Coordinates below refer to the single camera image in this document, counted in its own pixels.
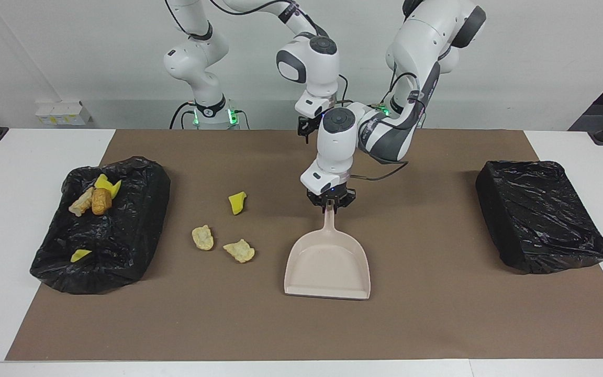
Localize beige plastic dustpan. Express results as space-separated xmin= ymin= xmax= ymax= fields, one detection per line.
xmin=284 ymin=207 xmax=372 ymax=301

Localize notched yellow sponge piece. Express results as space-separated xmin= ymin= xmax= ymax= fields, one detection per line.
xmin=94 ymin=173 xmax=122 ymax=198

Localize brown cracked foam nugget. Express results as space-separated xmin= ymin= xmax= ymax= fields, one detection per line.
xmin=91 ymin=188 xmax=113 ymax=216

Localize pale crusty foam chunk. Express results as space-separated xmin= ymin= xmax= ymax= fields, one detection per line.
xmin=222 ymin=239 xmax=255 ymax=263
xmin=68 ymin=186 xmax=95 ymax=217

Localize black bag lined bin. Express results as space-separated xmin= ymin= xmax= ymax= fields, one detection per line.
xmin=29 ymin=156 xmax=171 ymax=295
xmin=475 ymin=160 xmax=603 ymax=274

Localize wedge yellow sponge piece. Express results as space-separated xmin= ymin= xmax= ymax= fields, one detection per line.
xmin=228 ymin=192 xmax=248 ymax=216

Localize brown table mat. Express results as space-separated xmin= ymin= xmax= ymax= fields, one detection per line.
xmin=5 ymin=129 xmax=603 ymax=362

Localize rounded pale foam chunk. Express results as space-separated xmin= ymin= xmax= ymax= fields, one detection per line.
xmin=192 ymin=225 xmax=215 ymax=251

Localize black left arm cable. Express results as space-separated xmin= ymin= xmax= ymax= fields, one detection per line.
xmin=354 ymin=68 xmax=441 ymax=182

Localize black base power cable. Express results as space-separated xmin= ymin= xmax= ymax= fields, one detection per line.
xmin=170 ymin=101 xmax=197 ymax=130

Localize white wall socket box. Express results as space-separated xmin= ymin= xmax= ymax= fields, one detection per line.
xmin=35 ymin=101 xmax=93 ymax=126

